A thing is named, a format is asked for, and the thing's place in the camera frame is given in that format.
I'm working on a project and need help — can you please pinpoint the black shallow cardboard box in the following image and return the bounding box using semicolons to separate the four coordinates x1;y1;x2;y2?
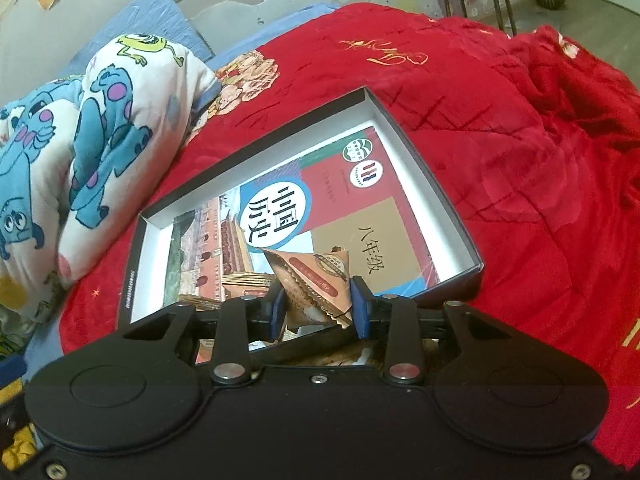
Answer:
117;84;485;361

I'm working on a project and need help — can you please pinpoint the colourful history textbook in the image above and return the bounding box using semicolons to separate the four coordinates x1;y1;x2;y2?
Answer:
163;126;439;304

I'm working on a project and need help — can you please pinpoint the white blue monster quilt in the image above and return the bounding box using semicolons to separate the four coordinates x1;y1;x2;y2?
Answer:
0;32;222;351

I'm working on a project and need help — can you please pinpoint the red plush blanket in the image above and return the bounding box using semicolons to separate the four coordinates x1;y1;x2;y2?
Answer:
58;1;640;470

